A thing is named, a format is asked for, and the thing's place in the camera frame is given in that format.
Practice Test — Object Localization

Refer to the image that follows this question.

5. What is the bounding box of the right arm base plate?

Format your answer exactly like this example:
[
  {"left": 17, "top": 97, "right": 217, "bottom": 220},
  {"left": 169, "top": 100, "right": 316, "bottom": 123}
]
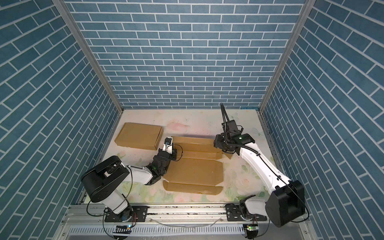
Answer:
[{"left": 225, "top": 204, "right": 267, "bottom": 222}]

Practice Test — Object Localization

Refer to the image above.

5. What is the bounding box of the aluminium front rail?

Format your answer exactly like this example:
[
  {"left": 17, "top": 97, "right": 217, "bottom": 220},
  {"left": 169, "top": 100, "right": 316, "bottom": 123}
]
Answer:
[{"left": 53, "top": 203, "right": 317, "bottom": 240}]

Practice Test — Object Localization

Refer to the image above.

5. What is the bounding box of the white slotted cable duct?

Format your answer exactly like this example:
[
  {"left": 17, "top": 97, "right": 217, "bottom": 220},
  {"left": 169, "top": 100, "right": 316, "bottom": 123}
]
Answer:
[{"left": 68, "top": 224, "right": 245, "bottom": 237}]

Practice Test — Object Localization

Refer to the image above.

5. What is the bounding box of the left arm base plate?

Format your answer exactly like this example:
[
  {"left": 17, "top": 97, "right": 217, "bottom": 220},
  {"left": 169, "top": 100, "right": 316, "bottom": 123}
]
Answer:
[{"left": 105, "top": 206, "right": 149, "bottom": 224}]

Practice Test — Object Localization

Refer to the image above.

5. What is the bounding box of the cardboard stack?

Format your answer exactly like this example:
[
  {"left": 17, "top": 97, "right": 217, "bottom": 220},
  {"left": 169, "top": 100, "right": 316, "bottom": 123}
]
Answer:
[{"left": 163, "top": 136, "right": 224, "bottom": 195}]

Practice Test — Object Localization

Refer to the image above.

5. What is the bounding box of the brown cardboard box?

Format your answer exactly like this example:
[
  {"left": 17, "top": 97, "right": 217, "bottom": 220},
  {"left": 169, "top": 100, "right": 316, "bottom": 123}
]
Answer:
[{"left": 115, "top": 123, "right": 164, "bottom": 151}]

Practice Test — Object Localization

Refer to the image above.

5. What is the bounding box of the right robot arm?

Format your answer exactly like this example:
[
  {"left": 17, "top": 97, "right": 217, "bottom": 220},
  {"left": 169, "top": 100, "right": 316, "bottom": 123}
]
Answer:
[{"left": 214, "top": 120, "right": 308, "bottom": 227}]

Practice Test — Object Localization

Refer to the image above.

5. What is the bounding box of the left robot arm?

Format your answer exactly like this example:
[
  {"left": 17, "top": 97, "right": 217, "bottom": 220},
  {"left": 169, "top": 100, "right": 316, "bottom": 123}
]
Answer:
[{"left": 81, "top": 147, "right": 179, "bottom": 222}]

